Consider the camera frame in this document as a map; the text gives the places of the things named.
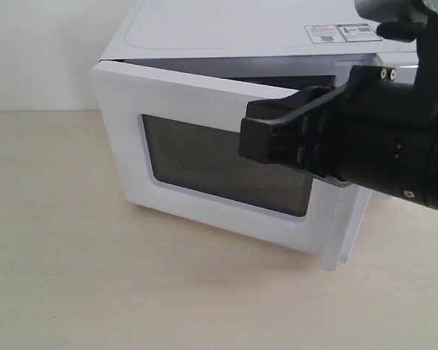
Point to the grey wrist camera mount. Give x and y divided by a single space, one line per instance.
410 21

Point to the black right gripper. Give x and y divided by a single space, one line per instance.
375 132

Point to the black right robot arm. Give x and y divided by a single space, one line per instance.
372 131

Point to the blue white label sticker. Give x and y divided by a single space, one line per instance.
342 33

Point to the white microwave oven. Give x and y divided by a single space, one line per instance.
260 42

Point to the white microwave door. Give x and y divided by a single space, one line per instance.
175 136

